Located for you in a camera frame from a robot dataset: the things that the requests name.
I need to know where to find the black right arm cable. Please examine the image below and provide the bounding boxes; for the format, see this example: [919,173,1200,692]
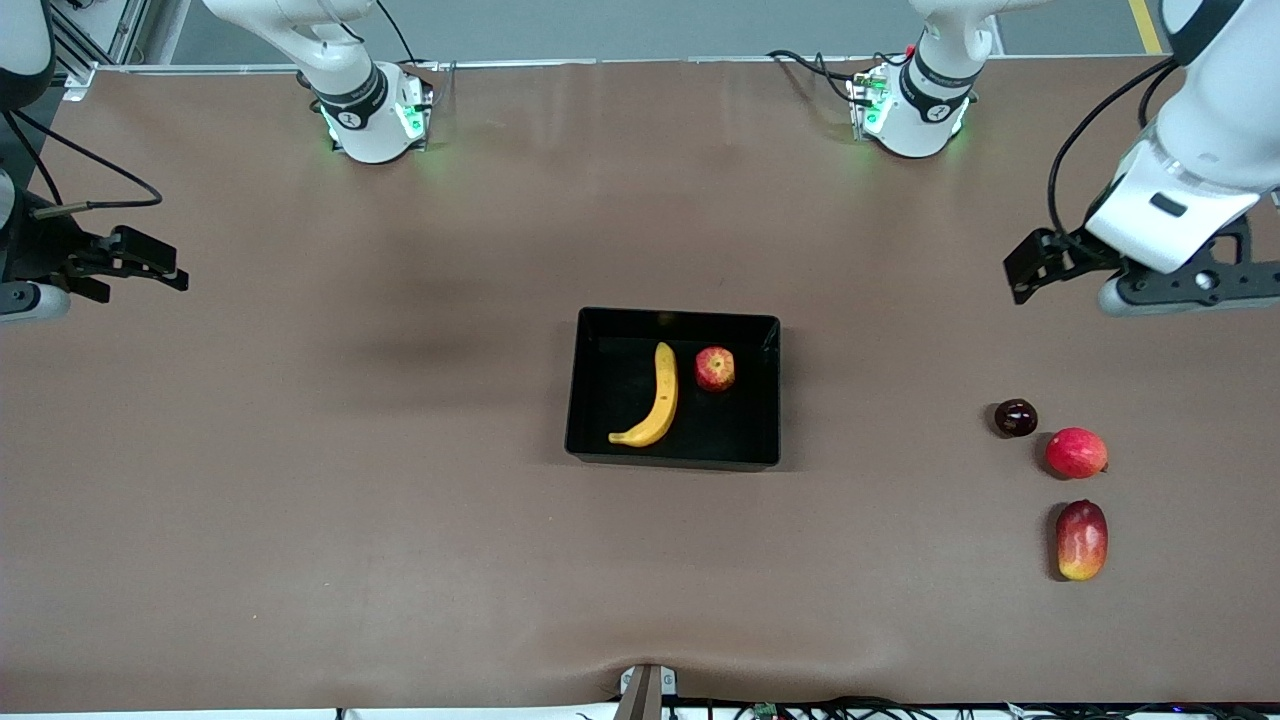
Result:
[0,108,164,216]

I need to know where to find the black left base cable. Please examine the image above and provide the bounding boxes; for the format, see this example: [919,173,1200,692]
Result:
[766,48,906,106]

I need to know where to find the aluminium frame struts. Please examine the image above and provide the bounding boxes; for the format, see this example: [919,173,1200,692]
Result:
[50,0,151,101]

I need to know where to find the red yellow mango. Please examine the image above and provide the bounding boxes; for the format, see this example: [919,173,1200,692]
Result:
[1056,499,1110,582]

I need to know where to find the round red peach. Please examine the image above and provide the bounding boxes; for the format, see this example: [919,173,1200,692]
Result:
[1045,427,1110,480]

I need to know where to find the dark purple plum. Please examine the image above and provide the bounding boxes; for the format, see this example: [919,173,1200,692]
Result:
[994,398,1039,439]

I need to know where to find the yellow banana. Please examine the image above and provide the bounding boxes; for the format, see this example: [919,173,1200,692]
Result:
[608,341,680,448]

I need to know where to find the black base cable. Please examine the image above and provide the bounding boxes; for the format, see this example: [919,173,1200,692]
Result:
[766,48,906,106]
[375,0,446,71]

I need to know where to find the metal table edge clamp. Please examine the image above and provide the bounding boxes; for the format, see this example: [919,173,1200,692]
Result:
[618,663,678,720]

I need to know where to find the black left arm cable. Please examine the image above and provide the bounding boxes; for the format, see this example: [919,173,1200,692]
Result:
[1047,55,1186,236]

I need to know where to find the brown table mat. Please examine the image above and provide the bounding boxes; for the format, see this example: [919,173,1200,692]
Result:
[0,55,1280,713]

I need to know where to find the black right base cable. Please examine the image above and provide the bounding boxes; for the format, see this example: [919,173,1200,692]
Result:
[375,0,446,71]

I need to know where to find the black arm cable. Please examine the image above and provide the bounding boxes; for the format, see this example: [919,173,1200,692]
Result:
[0,108,164,216]
[1047,55,1186,236]

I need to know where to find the black plastic box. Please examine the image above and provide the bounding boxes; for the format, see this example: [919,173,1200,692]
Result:
[564,306,782,470]

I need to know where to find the red yellow apple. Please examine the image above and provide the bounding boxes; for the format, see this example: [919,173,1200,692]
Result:
[694,345,738,393]

